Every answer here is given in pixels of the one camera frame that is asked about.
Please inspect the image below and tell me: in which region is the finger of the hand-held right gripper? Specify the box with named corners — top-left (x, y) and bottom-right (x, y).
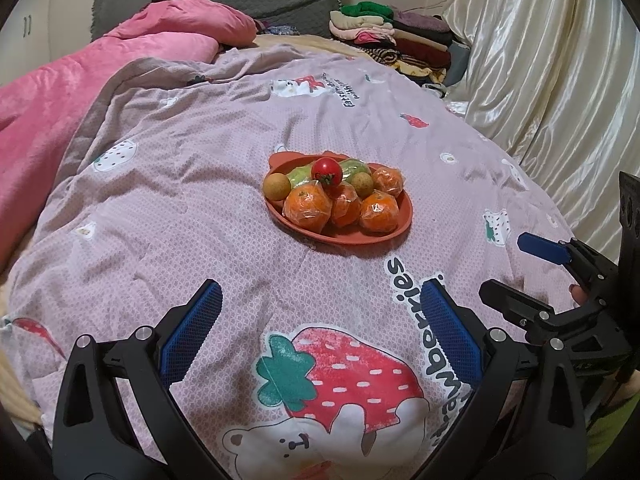
top-left (479, 280), bottom-right (576, 345)
top-left (516, 232), bottom-right (621, 306)

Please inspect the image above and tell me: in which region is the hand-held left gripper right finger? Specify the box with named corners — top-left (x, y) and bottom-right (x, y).
top-left (421, 279), bottom-right (591, 480)

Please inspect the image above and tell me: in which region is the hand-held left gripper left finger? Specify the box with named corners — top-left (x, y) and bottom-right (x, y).
top-left (52, 279), bottom-right (236, 480)

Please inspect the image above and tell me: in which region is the orange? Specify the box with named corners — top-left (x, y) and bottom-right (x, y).
top-left (372, 166), bottom-right (405, 197)
top-left (327, 182), bottom-right (363, 228)
top-left (282, 183), bottom-right (332, 228)
top-left (359, 191), bottom-right (400, 233)

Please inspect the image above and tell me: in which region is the orange plastic plate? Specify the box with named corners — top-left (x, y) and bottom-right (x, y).
top-left (262, 150), bottom-right (415, 246)

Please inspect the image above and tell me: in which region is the small yellow-brown round fruit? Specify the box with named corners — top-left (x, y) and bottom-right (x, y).
top-left (351, 172), bottom-right (375, 198)
top-left (263, 172), bottom-right (292, 201)

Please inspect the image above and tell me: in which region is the large green citrus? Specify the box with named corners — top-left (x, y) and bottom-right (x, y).
top-left (286, 162), bottom-right (316, 188)

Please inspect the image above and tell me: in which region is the small green citrus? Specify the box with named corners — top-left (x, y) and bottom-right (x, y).
top-left (340, 158), bottom-right (381, 177)

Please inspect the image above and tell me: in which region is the red tomato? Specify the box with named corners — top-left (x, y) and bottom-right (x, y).
top-left (311, 157), bottom-right (343, 186)

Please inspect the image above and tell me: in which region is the yellow-green garment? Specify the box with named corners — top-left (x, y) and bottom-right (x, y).
top-left (582, 400), bottom-right (640, 461)

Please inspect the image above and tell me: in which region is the pink printed strawberry bear blanket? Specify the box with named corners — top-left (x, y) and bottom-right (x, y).
top-left (0, 42), bottom-right (591, 480)

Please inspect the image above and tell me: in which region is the cream satin curtain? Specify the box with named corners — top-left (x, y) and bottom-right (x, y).
top-left (440, 0), bottom-right (640, 261)

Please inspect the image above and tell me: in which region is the pink fleece blanket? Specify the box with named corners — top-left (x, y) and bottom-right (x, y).
top-left (0, 0), bottom-right (258, 271)

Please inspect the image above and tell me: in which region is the stack of folded clothes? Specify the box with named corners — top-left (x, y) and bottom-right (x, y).
top-left (327, 1), bottom-right (471, 86)

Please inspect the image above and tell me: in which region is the beige bed sheet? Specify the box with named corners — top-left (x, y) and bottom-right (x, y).
top-left (252, 34), bottom-right (361, 56)

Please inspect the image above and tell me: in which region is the white wardrobe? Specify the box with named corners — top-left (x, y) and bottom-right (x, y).
top-left (0, 0), bottom-right (56, 86)

